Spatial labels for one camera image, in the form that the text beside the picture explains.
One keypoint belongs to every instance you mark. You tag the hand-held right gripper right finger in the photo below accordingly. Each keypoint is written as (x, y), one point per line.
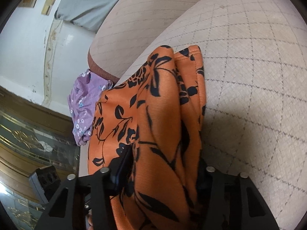
(211, 184)

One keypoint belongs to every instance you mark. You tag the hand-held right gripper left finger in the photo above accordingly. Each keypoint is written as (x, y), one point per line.
(121, 172)

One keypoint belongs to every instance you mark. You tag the orange black floral cloth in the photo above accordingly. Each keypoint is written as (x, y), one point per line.
(156, 129)

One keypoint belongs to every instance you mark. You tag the wooden glass-door cabinet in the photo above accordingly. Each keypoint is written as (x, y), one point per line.
(31, 129)

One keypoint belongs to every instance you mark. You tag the purple floral cloth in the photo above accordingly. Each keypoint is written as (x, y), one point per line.
(81, 105)

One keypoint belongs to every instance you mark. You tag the beige checked sofa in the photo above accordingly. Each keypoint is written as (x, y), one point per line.
(251, 76)

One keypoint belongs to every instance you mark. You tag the grey cushion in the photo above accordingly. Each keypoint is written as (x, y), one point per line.
(96, 2)

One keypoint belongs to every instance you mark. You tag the yellow wall frame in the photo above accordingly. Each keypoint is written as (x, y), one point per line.
(50, 3)

